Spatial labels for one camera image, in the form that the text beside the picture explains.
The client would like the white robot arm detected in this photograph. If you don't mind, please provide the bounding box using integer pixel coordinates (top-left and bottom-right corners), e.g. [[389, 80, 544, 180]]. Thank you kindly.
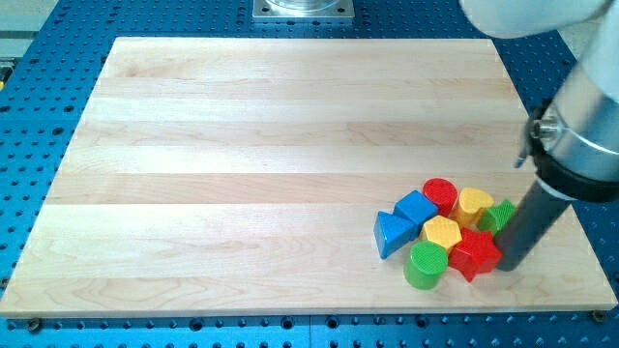
[[459, 0, 618, 202]]

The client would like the red cylinder block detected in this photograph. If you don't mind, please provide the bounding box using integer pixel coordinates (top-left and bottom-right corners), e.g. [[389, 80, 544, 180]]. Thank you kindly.
[[422, 178, 458, 218]]

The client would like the yellow hexagon block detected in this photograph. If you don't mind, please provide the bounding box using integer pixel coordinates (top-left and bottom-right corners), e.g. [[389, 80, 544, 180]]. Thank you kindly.
[[420, 216, 462, 254]]

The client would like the green angular block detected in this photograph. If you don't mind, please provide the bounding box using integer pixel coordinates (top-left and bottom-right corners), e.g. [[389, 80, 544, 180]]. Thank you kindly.
[[477, 199, 516, 236]]

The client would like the wooden board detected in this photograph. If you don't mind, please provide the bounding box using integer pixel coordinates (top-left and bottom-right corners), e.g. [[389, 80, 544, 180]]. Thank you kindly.
[[1, 37, 617, 318]]

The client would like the red star block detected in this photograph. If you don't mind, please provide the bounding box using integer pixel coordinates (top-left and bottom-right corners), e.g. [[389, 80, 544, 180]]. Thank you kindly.
[[448, 228, 503, 282]]

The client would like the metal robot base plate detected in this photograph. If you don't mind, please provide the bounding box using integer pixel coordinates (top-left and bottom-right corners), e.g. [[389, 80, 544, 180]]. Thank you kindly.
[[252, 0, 355, 19]]

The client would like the yellow rounded block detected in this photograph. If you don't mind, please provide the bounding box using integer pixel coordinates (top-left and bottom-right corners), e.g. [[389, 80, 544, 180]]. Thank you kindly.
[[453, 187, 494, 228]]

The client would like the blue cube block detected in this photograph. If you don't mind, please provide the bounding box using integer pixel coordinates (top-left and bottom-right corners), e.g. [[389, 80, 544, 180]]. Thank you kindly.
[[394, 190, 438, 241]]

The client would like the green cylinder block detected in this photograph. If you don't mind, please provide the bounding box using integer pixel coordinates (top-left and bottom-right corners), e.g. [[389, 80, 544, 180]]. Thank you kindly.
[[403, 241, 448, 290]]

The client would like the blue triangle block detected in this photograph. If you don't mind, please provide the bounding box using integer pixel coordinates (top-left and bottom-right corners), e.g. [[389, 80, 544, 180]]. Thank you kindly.
[[373, 211, 418, 259]]

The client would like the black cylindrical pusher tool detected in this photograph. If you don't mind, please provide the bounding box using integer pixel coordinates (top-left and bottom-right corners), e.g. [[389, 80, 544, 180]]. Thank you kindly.
[[494, 178, 574, 272]]

